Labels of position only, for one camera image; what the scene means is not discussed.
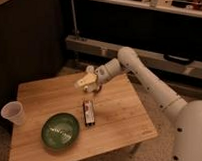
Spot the wooden table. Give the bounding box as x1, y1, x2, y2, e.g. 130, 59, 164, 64
9, 73, 158, 161

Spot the small white bottle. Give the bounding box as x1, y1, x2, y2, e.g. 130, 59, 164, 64
83, 66, 96, 93

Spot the metal pole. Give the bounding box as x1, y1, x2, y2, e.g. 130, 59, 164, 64
70, 0, 79, 38

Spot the green glass bowl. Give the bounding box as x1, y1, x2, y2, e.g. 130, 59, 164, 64
41, 113, 80, 151

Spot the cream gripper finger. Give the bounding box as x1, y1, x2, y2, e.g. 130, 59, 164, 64
74, 73, 97, 89

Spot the long grey case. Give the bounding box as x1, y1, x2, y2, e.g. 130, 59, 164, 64
65, 35, 202, 80

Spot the white shelf with clutter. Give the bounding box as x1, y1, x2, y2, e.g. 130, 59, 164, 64
90, 0, 202, 18

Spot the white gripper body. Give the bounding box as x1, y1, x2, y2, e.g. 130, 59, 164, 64
95, 58, 121, 85

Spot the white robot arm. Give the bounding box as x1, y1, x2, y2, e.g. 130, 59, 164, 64
74, 47, 202, 161

